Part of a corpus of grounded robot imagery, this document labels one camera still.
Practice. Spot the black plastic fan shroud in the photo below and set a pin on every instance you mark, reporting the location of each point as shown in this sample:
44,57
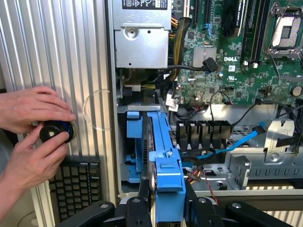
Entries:
203,137

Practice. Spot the silver power supply unit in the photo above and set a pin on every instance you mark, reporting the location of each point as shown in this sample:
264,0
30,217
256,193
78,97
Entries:
142,47

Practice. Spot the white barcode tag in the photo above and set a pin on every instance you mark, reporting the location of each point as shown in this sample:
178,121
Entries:
171,102

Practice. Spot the metal CPU socket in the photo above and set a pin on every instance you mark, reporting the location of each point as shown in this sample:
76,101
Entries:
286,30

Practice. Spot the person's left hand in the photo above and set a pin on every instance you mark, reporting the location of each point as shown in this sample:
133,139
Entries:
35,106

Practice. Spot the open grey PC case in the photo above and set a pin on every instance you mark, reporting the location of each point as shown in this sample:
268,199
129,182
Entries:
110,71

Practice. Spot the round coin cell battery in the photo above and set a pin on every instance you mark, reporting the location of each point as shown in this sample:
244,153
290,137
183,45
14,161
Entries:
296,90

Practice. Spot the green Dell motherboard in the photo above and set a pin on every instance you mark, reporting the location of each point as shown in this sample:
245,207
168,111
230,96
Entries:
248,78

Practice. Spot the black keyboard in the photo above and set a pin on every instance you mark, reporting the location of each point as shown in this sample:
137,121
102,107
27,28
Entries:
75,189

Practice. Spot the metal locking lever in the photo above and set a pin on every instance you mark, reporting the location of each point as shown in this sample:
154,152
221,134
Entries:
275,67

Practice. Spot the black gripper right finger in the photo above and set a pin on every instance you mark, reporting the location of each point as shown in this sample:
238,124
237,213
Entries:
203,212

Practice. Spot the black RAM slot bank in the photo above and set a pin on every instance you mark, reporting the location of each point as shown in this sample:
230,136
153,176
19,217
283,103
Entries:
258,35

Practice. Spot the white expansion slot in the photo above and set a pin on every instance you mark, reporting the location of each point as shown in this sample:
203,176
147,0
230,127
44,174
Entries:
185,8

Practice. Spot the empty blue disk carrier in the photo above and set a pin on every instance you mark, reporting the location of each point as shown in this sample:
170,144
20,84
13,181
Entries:
132,123

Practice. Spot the hard drive in blue caddy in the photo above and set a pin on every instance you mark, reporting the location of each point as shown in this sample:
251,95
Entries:
137,107

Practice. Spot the black expansion slot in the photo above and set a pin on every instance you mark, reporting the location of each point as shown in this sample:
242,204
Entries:
196,11
208,11

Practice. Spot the person's right hand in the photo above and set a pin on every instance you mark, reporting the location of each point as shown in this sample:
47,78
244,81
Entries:
35,170

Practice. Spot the clear round plate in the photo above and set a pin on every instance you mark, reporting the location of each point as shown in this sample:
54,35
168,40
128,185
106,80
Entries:
97,108

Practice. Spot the black Nvidia graphics card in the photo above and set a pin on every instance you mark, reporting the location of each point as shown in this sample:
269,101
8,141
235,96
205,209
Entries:
233,19

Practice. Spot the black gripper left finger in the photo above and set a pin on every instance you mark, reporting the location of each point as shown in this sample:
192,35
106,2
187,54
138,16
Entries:
139,212

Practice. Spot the grey metal drive cage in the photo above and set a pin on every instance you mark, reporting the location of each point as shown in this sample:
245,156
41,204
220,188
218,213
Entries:
279,134

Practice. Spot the silver finned heatsink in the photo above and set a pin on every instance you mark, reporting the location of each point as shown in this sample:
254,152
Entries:
198,56

